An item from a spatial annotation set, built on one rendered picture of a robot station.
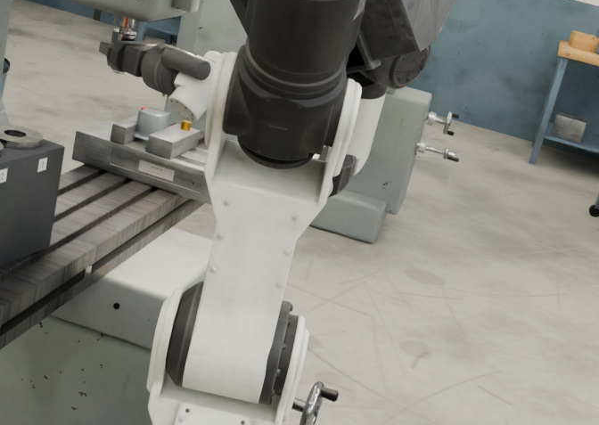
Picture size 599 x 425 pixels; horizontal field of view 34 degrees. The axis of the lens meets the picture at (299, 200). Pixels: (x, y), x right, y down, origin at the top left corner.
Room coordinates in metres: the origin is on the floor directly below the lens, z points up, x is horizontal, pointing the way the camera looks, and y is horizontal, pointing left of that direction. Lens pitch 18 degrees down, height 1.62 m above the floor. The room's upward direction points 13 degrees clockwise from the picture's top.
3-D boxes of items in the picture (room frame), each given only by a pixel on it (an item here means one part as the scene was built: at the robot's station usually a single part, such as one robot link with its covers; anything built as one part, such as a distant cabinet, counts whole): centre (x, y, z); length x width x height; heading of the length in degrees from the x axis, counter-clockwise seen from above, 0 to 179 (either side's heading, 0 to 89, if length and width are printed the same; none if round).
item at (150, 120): (2.08, 0.36, 1.04); 0.06 x 0.05 x 0.06; 167
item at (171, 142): (2.06, 0.30, 1.02); 0.15 x 0.06 x 0.04; 167
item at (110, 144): (2.07, 0.33, 0.98); 0.35 x 0.15 x 0.11; 77
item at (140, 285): (1.85, 0.40, 0.79); 0.50 x 0.35 x 0.12; 79
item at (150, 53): (1.79, 0.33, 1.23); 0.13 x 0.12 x 0.10; 144
